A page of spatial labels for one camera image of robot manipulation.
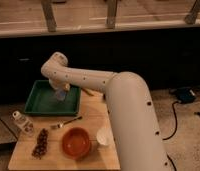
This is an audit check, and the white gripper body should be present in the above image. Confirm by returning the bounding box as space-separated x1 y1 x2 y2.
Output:
49 80 66 101

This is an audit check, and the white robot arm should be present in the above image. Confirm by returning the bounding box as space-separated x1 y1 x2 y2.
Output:
41 52 171 171

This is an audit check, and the green plastic tray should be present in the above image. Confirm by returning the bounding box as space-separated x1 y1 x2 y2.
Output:
24 80 81 117

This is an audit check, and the metal fork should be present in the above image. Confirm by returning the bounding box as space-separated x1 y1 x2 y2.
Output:
50 116 82 130

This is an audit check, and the orange bowl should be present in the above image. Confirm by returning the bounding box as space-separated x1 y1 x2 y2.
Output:
62 127 92 160

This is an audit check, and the white cup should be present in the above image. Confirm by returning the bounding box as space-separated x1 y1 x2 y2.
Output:
96 127 110 146

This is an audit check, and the blue black device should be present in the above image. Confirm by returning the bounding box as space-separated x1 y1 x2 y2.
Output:
175 88 196 104

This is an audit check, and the wooden post left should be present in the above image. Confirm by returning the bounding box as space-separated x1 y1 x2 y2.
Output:
41 0 57 32

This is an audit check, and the wooden post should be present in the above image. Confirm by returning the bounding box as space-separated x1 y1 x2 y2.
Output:
106 0 118 29
41 0 57 32
184 0 200 25

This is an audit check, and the wooden post middle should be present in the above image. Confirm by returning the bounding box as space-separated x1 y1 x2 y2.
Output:
106 0 118 29

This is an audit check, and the black cable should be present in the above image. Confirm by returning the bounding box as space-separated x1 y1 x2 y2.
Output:
162 100 181 141

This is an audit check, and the wooden post right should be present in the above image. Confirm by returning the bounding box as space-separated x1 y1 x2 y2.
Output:
184 0 200 25

